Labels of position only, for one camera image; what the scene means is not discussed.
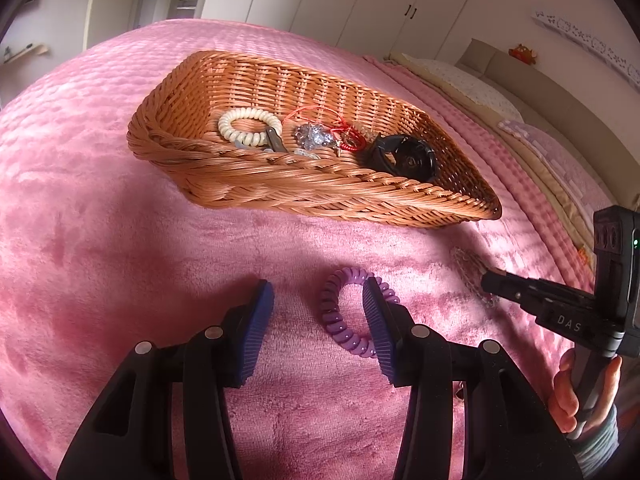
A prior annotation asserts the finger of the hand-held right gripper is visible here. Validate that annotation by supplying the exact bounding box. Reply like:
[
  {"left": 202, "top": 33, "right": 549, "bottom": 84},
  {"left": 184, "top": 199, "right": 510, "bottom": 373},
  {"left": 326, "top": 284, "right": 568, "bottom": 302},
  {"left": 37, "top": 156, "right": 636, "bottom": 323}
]
[{"left": 480, "top": 268, "right": 598, "bottom": 313}]

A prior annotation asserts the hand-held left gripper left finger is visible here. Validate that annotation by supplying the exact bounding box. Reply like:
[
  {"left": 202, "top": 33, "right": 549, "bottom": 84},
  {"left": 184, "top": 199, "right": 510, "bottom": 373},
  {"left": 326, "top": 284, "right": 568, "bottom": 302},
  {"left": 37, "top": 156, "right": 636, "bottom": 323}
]
[{"left": 56, "top": 280, "right": 276, "bottom": 480}]

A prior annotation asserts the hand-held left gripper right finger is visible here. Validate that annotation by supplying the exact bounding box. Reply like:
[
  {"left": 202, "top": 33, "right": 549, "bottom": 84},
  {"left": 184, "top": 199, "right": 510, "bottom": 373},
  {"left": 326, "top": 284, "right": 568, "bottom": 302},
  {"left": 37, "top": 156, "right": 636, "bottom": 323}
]
[{"left": 362, "top": 276, "right": 586, "bottom": 480}]

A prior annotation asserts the purple coil hair tie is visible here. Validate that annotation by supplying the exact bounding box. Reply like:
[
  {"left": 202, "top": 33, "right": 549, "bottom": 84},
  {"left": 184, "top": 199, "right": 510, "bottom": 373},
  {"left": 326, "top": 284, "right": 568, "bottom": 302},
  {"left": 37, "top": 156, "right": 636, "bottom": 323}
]
[{"left": 320, "top": 268, "right": 402, "bottom": 360}]

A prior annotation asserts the clear crystal bead bracelet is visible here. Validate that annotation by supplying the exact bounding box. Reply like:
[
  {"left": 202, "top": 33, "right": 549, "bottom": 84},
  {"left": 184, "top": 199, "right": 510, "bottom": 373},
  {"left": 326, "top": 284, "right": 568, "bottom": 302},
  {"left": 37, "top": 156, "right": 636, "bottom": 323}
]
[{"left": 451, "top": 245, "right": 501, "bottom": 310}]

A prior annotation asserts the woven wicker basket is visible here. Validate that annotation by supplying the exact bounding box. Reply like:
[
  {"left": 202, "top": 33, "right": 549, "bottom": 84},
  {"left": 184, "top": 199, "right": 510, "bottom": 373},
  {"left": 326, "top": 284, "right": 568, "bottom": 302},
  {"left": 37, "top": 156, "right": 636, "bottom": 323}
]
[{"left": 126, "top": 49, "right": 503, "bottom": 230}]

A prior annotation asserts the black hair claw clip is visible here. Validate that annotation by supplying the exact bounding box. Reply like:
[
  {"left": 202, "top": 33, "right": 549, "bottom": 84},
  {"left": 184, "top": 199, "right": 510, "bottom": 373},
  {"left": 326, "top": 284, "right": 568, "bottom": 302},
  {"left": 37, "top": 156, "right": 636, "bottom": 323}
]
[{"left": 362, "top": 133, "right": 439, "bottom": 184}]

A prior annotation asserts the red string bracelet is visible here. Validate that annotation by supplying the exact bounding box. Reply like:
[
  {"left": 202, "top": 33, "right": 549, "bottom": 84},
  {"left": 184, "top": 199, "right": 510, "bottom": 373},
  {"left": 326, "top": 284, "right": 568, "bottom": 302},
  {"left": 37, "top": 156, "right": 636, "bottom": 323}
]
[{"left": 285, "top": 107, "right": 369, "bottom": 154}]

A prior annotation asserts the metal hair clip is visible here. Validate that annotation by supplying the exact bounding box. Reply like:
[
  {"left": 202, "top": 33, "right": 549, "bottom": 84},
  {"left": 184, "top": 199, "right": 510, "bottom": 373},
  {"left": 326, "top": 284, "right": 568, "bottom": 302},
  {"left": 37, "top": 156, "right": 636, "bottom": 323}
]
[{"left": 264, "top": 127, "right": 289, "bottom": 154}]

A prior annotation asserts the cream coil hair tie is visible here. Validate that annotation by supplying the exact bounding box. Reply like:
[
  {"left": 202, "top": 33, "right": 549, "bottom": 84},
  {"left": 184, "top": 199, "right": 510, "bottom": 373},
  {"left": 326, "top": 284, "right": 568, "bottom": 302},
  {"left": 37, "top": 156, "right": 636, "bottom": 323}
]
[{"left": 218, "top": 108, "right": 283, "bottom": 149}]

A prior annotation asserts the silver rhinestone bracelet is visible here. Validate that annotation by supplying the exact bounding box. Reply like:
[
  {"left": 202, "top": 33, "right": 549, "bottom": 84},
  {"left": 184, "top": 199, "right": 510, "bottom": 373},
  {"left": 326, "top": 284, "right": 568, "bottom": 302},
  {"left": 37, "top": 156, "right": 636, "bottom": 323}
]
[{"left": 292, "top": 122, "right": 342, "bottom": 154}]

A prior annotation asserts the person's right forearm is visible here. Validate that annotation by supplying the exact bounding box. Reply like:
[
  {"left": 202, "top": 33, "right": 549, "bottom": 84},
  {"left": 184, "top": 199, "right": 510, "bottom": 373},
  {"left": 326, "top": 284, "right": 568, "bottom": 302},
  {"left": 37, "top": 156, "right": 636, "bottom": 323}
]
[{"left": 572, "top": 402, "right": 628, "bottom": 480}]

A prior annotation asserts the person's right hand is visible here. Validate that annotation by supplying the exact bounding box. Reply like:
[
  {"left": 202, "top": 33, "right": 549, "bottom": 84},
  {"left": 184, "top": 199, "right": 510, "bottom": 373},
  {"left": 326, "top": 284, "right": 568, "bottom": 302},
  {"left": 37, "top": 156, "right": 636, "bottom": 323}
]
[{"left": 547, "top": 347, "right": 624, "bottom": 437}]

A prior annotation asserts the purple patterned pillow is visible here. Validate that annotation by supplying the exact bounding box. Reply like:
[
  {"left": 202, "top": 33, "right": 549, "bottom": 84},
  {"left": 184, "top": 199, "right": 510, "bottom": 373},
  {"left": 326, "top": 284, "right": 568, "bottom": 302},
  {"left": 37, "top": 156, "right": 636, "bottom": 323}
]
[{"left": 497, "top": 119, "right": 614, "bottom": 212}]

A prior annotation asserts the pink plush blanket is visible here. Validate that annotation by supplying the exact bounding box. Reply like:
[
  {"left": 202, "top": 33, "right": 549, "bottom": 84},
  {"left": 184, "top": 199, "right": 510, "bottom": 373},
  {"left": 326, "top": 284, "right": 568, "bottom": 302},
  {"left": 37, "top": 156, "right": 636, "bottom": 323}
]
[{"left": 0, "top": 18, "right": 617, "bottom": 480}]

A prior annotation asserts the beige bed headboard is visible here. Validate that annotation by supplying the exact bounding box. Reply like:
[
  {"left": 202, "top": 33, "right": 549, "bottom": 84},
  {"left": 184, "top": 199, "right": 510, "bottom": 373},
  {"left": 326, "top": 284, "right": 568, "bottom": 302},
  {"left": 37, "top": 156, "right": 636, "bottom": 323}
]
[{"left": 457, "top": 38, "right": 640, "bottom": 197}]

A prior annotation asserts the white dotted pillow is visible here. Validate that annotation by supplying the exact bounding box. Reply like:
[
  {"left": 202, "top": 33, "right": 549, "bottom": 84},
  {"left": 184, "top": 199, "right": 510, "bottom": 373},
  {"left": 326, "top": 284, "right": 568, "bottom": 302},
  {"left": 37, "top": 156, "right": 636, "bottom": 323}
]
[{"left": 399, "top": 58, "right": 524, "bottom": 124}]

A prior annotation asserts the red plush toy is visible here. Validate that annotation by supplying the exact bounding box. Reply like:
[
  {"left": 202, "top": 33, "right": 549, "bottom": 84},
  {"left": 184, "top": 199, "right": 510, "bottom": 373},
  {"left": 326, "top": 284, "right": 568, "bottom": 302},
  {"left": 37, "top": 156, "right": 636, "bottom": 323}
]
[{"left": 508, "top": 43, "right": 539, "bottom": 66}]

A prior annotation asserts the white wardrobe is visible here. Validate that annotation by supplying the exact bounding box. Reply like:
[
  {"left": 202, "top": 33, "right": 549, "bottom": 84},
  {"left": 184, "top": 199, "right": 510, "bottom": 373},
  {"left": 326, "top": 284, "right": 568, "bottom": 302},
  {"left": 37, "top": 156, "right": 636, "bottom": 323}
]
[{"left": 199, "top": 0, "right": 489, "bottom": 57}]

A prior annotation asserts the white room door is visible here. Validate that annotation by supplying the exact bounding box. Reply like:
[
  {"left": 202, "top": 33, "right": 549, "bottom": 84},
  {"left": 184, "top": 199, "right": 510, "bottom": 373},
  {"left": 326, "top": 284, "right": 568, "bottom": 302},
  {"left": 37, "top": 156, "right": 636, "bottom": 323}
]
[{"left": 84, "top": 0, "right": 152, "bottom": 52}]

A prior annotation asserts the white decorative wall shelf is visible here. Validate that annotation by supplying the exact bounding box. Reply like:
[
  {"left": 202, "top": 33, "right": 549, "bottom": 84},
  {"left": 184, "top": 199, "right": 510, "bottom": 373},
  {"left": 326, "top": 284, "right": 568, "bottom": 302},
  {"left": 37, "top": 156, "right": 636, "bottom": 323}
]
[{"left": 532, "top": 8, "right": 640, "bottom": 87}]

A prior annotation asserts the small wooden wall shelf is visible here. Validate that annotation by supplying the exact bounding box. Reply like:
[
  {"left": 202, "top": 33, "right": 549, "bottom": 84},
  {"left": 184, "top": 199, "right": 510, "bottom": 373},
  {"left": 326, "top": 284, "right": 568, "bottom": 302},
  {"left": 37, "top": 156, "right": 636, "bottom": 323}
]
[{"left": 2, "top": 42, "right": 51, "bottom": 64}]

